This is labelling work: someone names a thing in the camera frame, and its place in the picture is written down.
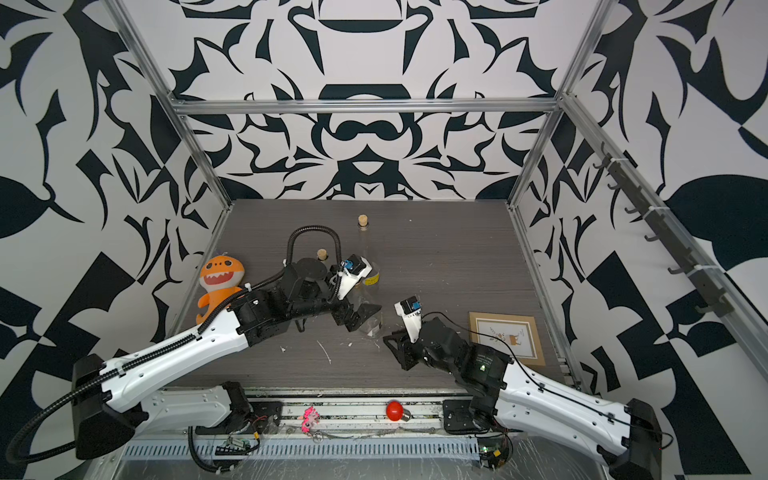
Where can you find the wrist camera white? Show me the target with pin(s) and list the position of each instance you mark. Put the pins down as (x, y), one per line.
(410, 311)
(352, 271)

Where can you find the red ball knob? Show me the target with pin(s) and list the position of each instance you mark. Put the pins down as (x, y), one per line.
(395, 411)

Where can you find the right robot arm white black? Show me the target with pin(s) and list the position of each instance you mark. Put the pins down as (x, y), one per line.
(625, 438)

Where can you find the circuit board right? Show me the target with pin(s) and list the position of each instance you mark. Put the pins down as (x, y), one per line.
(494, 456)

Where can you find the pink clip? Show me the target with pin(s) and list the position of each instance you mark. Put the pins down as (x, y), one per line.
(309, 420)

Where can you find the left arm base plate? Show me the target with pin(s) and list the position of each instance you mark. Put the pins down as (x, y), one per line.
(259, 417)

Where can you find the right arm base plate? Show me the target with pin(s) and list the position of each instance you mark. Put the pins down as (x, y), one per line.
(457, 419)

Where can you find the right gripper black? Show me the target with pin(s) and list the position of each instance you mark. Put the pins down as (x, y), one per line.
(402, 350)

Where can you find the far tall glass bottle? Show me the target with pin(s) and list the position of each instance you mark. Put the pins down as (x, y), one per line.
(365, 248)

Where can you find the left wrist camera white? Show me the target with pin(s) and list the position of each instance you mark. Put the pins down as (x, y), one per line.
(352, 271)

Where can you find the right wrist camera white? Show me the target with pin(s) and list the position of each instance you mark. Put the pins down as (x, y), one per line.
(410, 311)

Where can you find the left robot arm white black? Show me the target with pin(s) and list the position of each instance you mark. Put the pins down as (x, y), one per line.
(113, 398)

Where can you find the wooden framed picture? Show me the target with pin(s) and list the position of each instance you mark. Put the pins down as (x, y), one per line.
(501, 331)

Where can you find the orange shark plush toy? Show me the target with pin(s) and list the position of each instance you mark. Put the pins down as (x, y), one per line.
(220, 277)

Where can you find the white slotted cable duct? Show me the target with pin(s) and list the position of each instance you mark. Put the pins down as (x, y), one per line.
(338, 449)

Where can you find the green circuit board left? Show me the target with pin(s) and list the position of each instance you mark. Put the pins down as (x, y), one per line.
(233, 446)

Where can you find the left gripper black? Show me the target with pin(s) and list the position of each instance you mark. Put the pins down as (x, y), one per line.
(358, 316)

